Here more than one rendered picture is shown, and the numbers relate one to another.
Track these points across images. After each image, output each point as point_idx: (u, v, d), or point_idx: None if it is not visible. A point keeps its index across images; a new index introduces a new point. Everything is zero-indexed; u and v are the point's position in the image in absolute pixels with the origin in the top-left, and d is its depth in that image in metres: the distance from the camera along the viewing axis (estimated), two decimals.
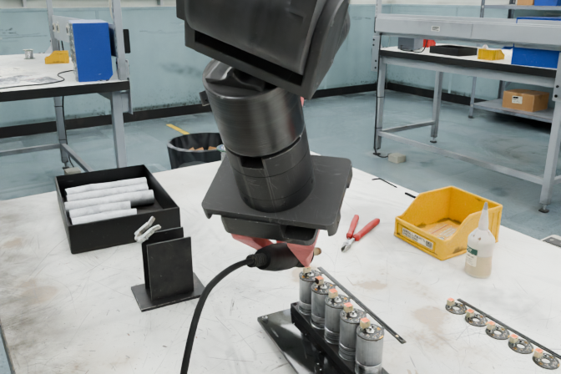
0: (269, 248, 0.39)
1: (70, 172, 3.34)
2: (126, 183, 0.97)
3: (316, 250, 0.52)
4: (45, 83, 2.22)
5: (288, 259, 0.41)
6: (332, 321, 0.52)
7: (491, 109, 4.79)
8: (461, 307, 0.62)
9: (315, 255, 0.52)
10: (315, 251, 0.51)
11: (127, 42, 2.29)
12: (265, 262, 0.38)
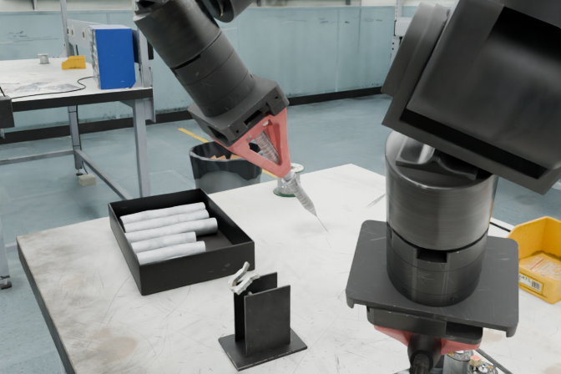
0: (427, 346, 0.33)
1: (85, 179, 3.27)
2: (184, 209, 0.90)
3: None
4: (67, 90, 2.15)
5: (440, 355, 0.35)
6: None
7: None
8: None
9: None
10: None
11: (150, 48, 2.22)
12: (428, 366, 0.32)
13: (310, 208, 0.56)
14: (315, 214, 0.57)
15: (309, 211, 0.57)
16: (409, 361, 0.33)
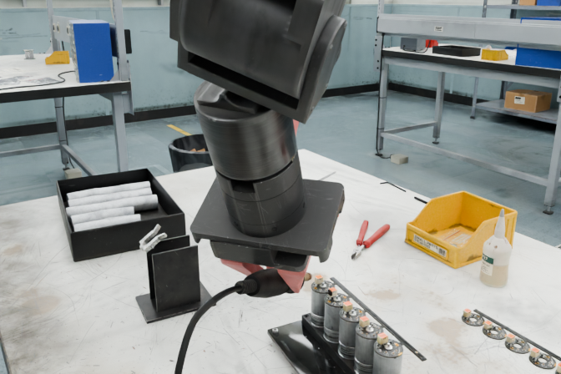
0: (259, 274, 0.38)
1: (71, 173, 3.31)
2: (129, 187, 0.95)
3: (306, 275, 0.51)
4: (46, 83, 2.20)
5: (278, 285, 0.40)
6: (347, 336, 0.50)
7: (493, 110, 4.76)
8: (477, 319, 0.60)
9: (305, 280, 0.51)
10: (305, 276, 0.50)
11: (128, 42, 2.27)
12: (255, 289, 0.37)
13: None
14: None
15: None
16: None
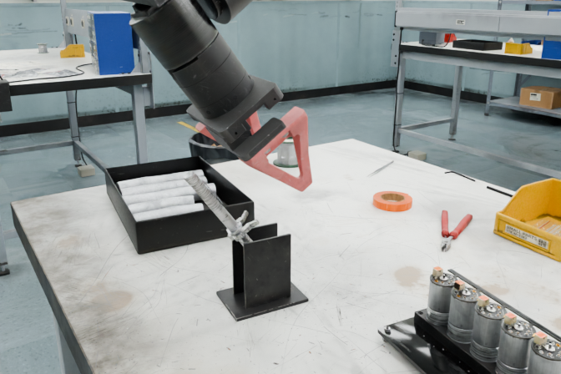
0: None
1: (84, 169, 3.25)
2: (182, 175, 0.88)
3: None
4: (65, 75, 2.13)
5: None
6: (487, 335, 0.44)
7: (508, 107, 4.70)
8: None
9: None
10: None
11: None
12: None
13: None
14: None
15: None
16: None
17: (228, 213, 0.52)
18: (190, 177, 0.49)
